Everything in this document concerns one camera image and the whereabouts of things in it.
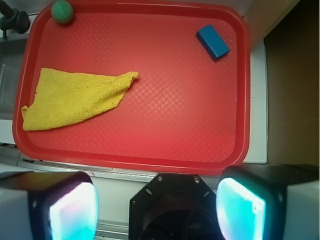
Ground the red plastic tray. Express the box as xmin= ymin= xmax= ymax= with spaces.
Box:
xmin=13 ymin=0 xmax=251 ymax=176

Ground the yellow microfiber cloth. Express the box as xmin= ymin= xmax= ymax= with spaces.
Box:
xmin=21 ymin=67 xmax=139 ymax=132

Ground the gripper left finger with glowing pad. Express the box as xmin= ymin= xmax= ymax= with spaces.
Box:
xmin=0 ymin=171 xmax=99 ymax=240

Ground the green foam ball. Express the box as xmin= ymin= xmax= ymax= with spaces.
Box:
xmin=51 ymin=0 xmax=74 ymax=24

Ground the blue rectangular block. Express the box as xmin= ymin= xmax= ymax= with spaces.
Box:
xmin=196 ymin=24 xmax=230 ymax=61

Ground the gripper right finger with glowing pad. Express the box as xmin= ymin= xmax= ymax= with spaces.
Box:
xmin=216 ymin=164 xmax=320 ymax=240

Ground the black octagonal mount plate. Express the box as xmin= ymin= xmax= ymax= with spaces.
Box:
xmin=128 ymin=173 xmax=224 ymax=240

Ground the brown cardboard panel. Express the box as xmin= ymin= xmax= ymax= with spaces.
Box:
xmin=264 ymin=0 xmax=320 ymax=165

